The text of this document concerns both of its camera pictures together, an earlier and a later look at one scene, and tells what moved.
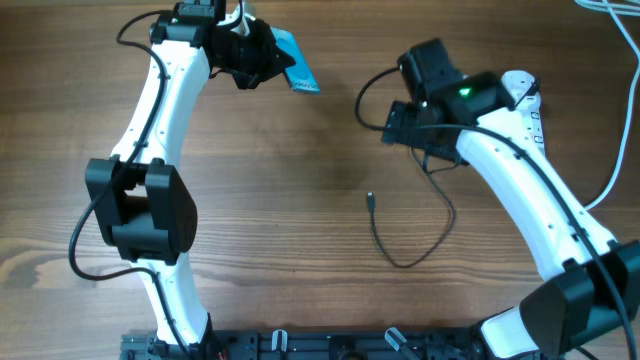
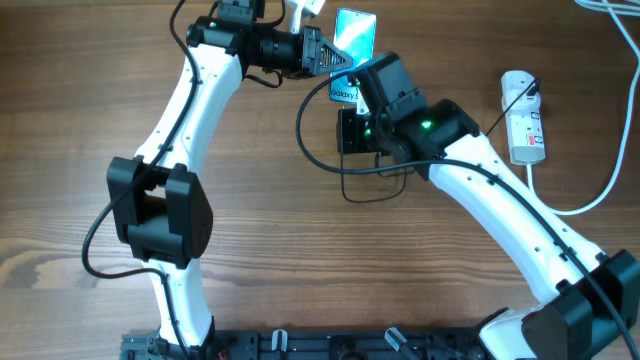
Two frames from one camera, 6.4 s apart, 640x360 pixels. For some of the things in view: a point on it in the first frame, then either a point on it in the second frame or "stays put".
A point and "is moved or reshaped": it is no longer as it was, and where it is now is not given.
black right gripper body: x=419 y=139 -> x=357 y=133
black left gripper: x=270 y=61 -> x=311 y=43
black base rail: x=332 y=344 stays put
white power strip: x=530 y=110 stays put
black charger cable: x=444 y=190 -> x=534 y=90
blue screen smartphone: x=300 y=76 is moved or reshaped
